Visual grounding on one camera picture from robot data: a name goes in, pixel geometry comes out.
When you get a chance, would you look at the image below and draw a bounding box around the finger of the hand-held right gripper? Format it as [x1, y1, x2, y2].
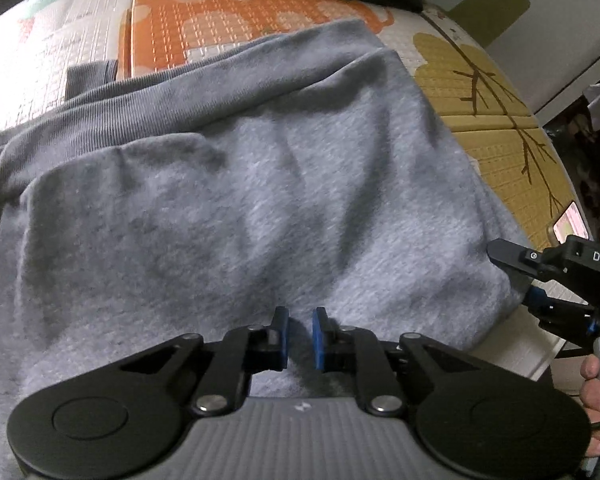
[525, 287, 593, 346]
[487, 239, 546, 281]

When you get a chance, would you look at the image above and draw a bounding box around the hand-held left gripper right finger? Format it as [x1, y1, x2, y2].
[311, 306, 486, 416]

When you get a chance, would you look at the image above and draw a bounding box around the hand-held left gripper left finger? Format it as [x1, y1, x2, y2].
[120, 307, 291, 415]

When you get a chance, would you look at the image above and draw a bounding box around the grey sweatshirt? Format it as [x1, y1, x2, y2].
[0, 19, 536, 480]

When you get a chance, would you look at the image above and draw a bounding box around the person's right hand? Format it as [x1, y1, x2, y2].
[580, 354, 600, 458]

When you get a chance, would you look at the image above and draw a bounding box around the smartphone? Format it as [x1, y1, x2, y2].
[547, 200, 589, 247]

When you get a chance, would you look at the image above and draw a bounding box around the floor clutter pile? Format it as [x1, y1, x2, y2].
[545, 45, 600, 241]

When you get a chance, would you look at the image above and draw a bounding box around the olive green panel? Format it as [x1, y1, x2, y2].
[450, 0, 531, 48]

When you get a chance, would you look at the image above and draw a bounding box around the printed foam play mat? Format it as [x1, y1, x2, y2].
[0, 0, 596, 381]

